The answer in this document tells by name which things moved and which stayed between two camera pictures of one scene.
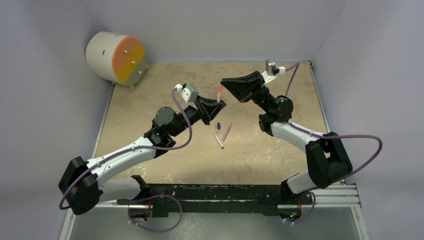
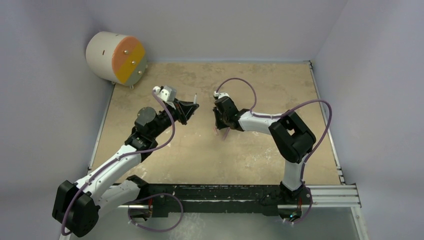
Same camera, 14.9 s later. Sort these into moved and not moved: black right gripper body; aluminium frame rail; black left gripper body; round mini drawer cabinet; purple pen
Moved: black right gripper body; black left gripper body
Not moved: purple pen; round mini drawer cabinet; aluminium frame rail
